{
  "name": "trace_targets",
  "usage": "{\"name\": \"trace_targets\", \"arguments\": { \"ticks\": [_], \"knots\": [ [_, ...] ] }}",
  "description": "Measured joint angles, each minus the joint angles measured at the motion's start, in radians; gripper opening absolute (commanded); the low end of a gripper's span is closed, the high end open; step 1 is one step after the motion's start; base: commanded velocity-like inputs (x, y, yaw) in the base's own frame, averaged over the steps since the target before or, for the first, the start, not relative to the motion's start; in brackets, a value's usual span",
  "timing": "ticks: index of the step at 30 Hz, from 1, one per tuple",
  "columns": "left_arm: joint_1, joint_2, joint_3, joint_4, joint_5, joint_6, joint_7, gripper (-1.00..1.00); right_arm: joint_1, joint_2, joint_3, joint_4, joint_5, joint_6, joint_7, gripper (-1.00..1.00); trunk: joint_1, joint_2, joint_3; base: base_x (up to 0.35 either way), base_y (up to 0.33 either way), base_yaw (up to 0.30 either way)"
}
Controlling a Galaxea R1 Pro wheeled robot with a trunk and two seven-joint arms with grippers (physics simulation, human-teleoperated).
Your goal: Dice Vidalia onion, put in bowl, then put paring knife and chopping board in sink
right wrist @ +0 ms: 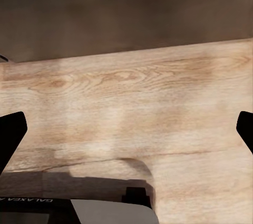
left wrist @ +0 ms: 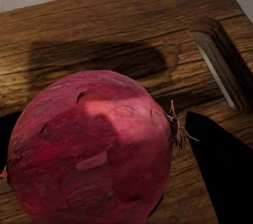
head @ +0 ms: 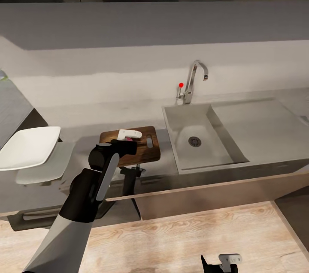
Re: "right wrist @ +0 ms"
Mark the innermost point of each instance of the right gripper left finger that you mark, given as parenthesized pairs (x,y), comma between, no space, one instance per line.
(12,129)

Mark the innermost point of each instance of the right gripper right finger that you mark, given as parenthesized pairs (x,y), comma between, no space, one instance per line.
(245,128)

